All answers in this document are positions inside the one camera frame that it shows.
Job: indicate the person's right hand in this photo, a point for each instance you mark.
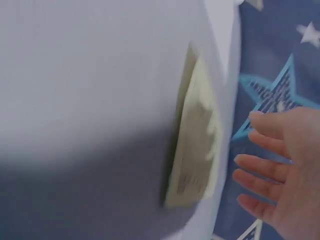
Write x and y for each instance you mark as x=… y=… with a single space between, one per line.
x=297 y=175

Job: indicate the cream printed paper packet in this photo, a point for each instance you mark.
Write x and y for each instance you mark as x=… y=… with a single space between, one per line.
x=197 y=140

